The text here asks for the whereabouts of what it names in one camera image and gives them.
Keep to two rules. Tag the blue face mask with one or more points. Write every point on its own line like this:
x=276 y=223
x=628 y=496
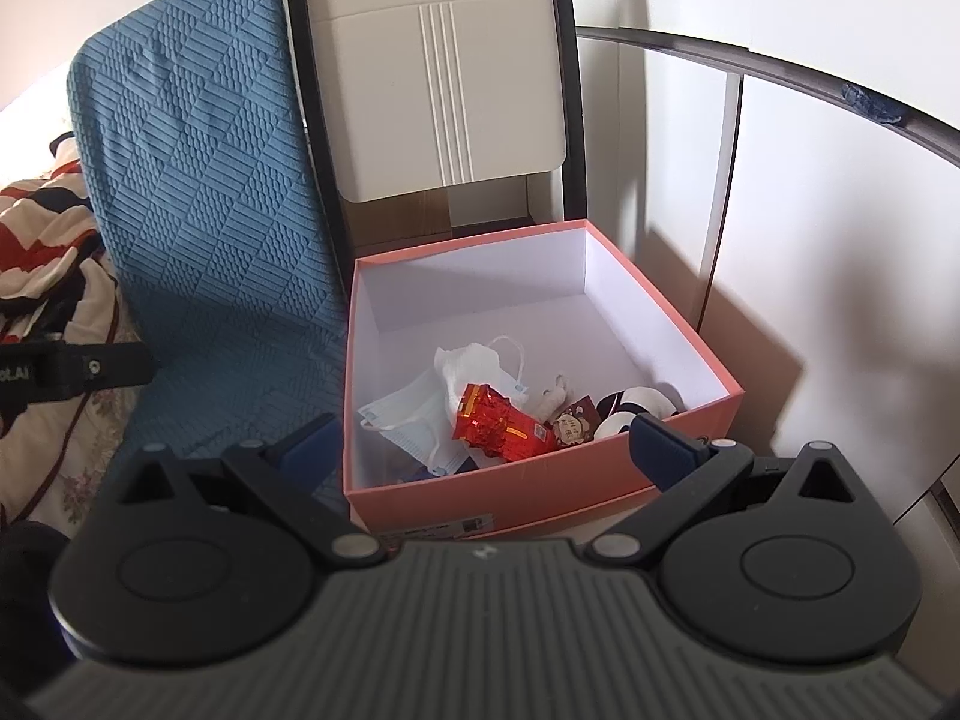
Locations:
x=412 y=420

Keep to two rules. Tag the blue textured seat cushion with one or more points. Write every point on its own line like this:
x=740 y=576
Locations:
x=210 y=202

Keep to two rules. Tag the beige folding chair back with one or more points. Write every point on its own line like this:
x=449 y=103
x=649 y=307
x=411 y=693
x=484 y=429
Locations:
x=390 y=90

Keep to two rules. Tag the pink cardboard box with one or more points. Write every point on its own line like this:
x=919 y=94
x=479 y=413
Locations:
x=525 y=487

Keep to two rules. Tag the striped red black blanket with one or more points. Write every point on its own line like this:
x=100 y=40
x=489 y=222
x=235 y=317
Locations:
x=37 y=232

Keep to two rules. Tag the floral bed sheet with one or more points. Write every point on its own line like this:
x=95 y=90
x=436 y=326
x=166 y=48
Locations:
x=67 y=465

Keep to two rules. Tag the white tissue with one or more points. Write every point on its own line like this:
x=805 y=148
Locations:
x=469 y=371

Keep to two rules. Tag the small doll charm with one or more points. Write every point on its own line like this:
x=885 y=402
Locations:
x=574 y=427

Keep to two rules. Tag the beige folding chair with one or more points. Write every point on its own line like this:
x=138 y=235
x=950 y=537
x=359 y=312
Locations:
x=390 y=90
x=311 y=90

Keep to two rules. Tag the curved dark metal rail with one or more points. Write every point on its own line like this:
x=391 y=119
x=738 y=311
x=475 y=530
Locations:
x=750 y=56

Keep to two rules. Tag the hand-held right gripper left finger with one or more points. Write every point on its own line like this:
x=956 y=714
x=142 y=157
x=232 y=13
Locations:
x=311 y=446

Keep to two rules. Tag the red foil packet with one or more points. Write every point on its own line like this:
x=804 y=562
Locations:
x=495 y=424

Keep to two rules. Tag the panda plush toy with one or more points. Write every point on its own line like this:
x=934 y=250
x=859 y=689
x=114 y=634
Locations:
x=645 y=397

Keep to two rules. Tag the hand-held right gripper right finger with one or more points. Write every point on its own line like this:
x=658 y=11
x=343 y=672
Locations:
x=660 y=450

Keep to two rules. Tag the blue tape on rail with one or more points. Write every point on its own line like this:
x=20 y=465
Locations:
x=874 y=101

